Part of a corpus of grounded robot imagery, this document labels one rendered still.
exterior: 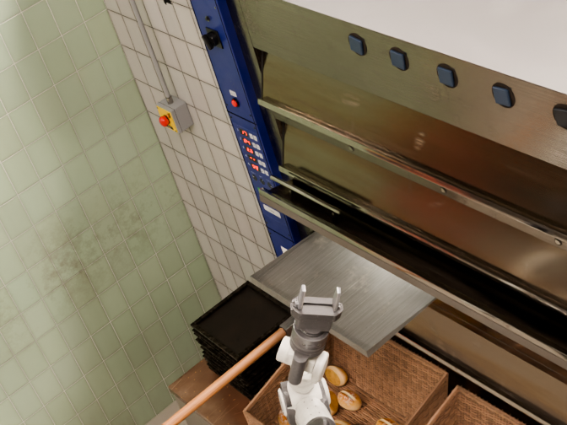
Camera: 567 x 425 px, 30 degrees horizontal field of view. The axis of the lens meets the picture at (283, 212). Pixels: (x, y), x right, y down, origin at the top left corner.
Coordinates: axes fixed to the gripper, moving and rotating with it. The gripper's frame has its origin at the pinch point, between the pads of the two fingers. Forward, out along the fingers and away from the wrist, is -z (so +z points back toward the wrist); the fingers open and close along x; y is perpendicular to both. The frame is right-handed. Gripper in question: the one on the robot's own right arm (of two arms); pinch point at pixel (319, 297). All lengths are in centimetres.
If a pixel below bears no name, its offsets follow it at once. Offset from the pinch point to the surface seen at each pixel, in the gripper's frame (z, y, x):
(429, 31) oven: -44, 48, -23
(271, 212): 70, 98, -2
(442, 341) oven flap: 64, 40, -53
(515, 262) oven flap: 4, 19, -53
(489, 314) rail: 12.7, 8.7, -46.9
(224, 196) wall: 91, 126, 12
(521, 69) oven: -53, 23, -38
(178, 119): 59, 130, 32
